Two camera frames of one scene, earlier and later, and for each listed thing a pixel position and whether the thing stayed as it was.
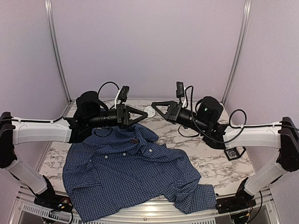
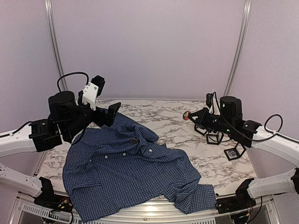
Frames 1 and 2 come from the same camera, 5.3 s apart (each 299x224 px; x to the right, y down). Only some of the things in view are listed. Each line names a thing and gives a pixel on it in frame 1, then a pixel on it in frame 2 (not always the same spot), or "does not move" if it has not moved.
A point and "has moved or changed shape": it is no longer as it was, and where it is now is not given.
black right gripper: (176, 108) → (201, 121)
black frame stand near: (232, 153) does not move
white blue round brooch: (232, 153) does not move
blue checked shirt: (116, 168) does not move
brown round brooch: (133, 141) does not move
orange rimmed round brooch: (150, 110) has moved or changed shape
